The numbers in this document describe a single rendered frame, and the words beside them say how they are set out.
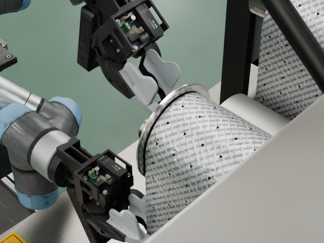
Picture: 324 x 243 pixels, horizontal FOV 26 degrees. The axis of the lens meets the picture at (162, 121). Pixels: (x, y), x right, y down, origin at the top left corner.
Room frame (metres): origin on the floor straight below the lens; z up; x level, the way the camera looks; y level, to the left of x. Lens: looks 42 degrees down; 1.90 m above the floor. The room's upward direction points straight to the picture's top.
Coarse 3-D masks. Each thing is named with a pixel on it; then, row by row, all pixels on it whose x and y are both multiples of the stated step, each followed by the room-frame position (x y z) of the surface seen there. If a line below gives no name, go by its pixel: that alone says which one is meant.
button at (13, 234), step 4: (12, 232) 0.79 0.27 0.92; (8, 236) 0.78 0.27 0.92; (12, 236) 0.78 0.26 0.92; (16, 236) 0.78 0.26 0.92; (4, 240) 0.78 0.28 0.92; (8, 240) 0.78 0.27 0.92; (12, 240) 0.78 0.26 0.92; (16, 240) 0.78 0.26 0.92; (20, 240) 0.78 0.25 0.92; (24, 240) 0.78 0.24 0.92
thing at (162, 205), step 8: (152, 184) 0.65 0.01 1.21; (160, 184) 0.64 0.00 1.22; (152, 192) 0.65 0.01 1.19; (160, 192) 0.64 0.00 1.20; (168, 192) 0.63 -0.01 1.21; (152, 200) 0.65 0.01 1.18; (160, 200) 0.64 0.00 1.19; (168, 200) 0.63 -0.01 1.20; (176, 200) 0.62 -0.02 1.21; (152, 208) 0.65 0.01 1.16; (160, 208) 0.64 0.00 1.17; (168, 208) 0.63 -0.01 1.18; (176, 208) 0.61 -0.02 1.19; (152, 216) 0.65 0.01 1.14; (160, 216) 0.64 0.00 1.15; (168, 216) 0.63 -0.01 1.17; (152, 224) 0.65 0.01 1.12; (160, 224) 0.64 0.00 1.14; (152, 232) 0.65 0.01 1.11
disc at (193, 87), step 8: (184, 88) 0.71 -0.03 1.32; (192, 88) 0.72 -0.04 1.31; (200, 88) 0.74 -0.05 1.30; (168, 96) 0.69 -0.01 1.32; (176, 96) 0.70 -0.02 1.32; (208, 96) 0.75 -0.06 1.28; (160, 104) 0.68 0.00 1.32; (168, 104) 0.69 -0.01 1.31; (160, 112) 0.68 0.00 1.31; (152, 120) 0.67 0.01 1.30; (144, 128) 0.66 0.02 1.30; (152, 128) 0.67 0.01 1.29; (144, 136) 0.66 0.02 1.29; (144, 144) 0.66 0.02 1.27; (136, 152) 0.65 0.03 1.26; (144, 152) 0.66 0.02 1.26; (136, 160) 0.65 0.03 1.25; (144, 160) 0.66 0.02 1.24; (144, 168) 0.66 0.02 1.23; (144, 176) 0.66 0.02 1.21
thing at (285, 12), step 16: (272, 0) 0.36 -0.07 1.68; (288, 0) 0.36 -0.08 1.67; (272, 16) 0.36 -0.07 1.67; (288, 16) 0.35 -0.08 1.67; (288, 32) 0.35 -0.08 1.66; (304, 32) 0.35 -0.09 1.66; (304, 48) 0.34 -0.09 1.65; (320, 48) 0.34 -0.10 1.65; (304, 64) 0.34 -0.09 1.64; (320, 64) 0.34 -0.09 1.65; (320, 80) 0.33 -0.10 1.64
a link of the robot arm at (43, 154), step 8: (48, 136) 0.80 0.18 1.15; (56, 136) 0.80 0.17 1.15; (64, 136) 0.81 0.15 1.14; (40, 144) 0.79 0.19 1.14; (48, 144) 0.79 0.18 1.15; (56, 144) 0.79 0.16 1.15; (32, 152) 0.79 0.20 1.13; (40, 152) 0.78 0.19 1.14; (48, 152) 0.77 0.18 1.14; (56, 152) 0.77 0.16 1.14; (32, 160) 0.78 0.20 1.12; (40, 160) 0.77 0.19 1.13; (48, 160) 0.76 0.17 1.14; (40, 168) 0.77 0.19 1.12; (48, 168) 0.76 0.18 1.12; (48, 176) 0.76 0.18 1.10
